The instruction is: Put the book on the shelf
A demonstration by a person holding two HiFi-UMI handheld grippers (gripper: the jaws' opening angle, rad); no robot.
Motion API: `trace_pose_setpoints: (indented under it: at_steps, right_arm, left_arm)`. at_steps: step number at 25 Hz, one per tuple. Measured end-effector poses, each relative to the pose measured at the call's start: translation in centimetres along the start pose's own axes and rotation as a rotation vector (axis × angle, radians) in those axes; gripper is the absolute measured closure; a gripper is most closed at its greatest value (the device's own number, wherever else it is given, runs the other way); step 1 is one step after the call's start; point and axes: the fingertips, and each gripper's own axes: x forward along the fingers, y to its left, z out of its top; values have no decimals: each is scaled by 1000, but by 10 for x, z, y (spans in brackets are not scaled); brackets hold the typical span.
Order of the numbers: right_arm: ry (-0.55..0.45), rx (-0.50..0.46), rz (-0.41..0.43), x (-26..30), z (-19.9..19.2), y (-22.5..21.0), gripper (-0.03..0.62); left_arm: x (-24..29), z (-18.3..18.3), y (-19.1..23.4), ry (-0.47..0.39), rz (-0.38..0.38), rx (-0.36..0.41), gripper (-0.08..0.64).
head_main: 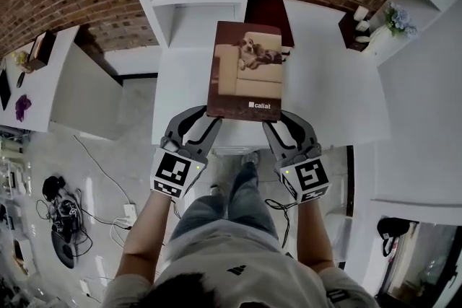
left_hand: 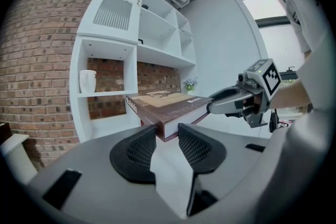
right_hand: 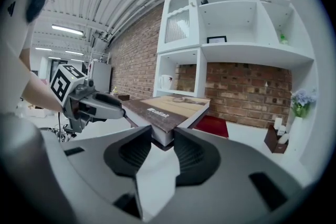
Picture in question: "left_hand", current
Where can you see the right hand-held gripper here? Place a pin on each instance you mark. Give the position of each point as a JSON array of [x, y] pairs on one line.
[[270, 78]]

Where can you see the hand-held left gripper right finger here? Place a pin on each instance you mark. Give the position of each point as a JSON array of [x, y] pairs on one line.
[[202, 154]]

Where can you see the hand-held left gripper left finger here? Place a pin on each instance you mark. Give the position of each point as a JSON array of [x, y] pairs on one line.
[[131, 160]]

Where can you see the brown hardcover book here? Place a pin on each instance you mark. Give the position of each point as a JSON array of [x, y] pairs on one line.
[[170, 108]]

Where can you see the white wooden shelf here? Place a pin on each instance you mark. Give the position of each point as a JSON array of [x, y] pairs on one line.
[[155, 31]]

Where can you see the person's right forearm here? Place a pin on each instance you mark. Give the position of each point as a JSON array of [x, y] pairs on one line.
[[288, 94]]

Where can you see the person's right hand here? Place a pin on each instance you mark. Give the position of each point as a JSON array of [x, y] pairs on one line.
[[256, 102]]

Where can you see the small potted purple flowers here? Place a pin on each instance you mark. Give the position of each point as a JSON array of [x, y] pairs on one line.
[[189, 85]]

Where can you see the black hanging device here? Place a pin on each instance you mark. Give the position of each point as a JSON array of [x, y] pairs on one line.
[[273, 120]]

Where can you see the black framed window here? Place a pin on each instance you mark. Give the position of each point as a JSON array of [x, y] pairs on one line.
[[273, 34]]

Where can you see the person's white shirt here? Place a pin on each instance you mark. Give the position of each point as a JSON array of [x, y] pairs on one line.
[[309, 123]]

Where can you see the white ceramic vase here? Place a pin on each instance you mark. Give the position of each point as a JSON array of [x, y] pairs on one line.
[[87, 81]]

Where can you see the small black object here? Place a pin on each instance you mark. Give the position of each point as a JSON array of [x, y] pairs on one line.
[[145, 6], [140, 41]]

